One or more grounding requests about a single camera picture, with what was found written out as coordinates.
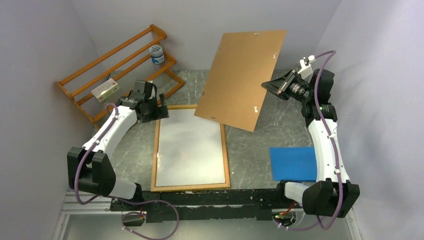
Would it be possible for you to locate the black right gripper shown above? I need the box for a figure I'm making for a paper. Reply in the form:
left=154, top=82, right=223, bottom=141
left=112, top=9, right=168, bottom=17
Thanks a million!
left=261, top=69, right=313, bottom=103

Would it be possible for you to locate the brown backing board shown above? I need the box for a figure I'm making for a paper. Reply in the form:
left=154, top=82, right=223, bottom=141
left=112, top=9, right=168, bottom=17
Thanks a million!
left=194, top=29, right=287, bottom=132

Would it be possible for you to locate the printed building photo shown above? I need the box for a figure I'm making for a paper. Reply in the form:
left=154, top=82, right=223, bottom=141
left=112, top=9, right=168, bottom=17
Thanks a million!
left=154, top=109, right=227, bottom=188

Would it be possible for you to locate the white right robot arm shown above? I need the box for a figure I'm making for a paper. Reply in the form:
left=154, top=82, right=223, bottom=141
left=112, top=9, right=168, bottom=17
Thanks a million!
left=261, top=69, right=360, bottom=218

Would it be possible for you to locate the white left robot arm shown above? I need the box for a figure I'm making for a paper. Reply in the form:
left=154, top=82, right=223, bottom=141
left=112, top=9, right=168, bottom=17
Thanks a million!
left=66, top=80, right=169, bottom=210

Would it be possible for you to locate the orange wooden rack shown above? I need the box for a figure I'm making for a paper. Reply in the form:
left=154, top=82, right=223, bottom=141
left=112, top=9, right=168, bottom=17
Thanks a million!
left=55, top=24, right=185, bottom=130

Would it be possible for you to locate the blue white round jar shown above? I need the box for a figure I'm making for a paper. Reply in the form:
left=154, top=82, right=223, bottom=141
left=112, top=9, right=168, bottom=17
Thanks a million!
left=149, top=44, right=165, bottom=65

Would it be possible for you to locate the small white green box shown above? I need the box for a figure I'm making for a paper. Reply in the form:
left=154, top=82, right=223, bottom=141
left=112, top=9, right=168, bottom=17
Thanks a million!
left=90, top=78, right=121, bottom=103

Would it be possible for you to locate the blue foam pad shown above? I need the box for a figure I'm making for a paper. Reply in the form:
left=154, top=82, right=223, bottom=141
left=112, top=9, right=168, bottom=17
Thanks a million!
left=269, top=146, right=317, bottom=182

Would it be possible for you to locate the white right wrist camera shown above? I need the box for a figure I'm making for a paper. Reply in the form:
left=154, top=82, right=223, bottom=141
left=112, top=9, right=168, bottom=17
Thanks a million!
left=296, top=55, right=316, bottom=80

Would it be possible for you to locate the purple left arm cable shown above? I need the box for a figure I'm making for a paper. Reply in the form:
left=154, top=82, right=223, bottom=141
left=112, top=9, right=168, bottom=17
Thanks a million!
left=73, top=102, right=180, bottom=240

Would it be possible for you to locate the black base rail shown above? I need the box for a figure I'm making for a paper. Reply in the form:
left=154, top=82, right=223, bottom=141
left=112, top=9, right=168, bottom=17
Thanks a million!
left=109, top=188, right=300, bottom=223

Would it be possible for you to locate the aluminium extrusion rail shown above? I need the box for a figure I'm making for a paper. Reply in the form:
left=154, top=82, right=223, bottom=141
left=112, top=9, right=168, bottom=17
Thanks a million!
left=60, top=190, right=306, bottom=216

